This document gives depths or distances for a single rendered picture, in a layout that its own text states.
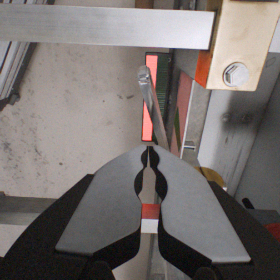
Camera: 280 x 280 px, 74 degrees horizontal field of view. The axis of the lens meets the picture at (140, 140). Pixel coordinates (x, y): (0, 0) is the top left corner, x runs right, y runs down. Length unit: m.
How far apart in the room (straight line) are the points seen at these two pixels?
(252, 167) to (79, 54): 0.93
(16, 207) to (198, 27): 0.33
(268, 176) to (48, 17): 0.48
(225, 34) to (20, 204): 0.34
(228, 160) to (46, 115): 1.04
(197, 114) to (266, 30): 0.20
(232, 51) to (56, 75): 1.04
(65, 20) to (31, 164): 1.35
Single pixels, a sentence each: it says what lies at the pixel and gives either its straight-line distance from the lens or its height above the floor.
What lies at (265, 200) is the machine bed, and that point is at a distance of 0.52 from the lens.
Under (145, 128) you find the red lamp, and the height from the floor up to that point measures 0.70.
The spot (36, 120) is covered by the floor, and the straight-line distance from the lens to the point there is 1.31.
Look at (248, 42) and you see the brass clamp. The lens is 0.21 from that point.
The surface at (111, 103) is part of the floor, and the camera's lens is 1.11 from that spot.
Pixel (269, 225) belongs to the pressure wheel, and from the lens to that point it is 0.31.
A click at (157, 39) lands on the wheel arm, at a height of 0.85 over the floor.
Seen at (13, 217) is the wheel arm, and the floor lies 0.86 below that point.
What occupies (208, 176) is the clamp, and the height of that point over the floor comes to 0.84.
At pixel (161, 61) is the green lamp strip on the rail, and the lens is 0.34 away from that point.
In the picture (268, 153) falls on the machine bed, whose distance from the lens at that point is 0.51.
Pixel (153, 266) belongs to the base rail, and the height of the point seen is 0.70.
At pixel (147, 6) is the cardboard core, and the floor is 0.08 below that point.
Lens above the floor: 1.04
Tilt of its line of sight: 62 degrees down
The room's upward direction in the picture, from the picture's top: 175 degrees counter-clockwise
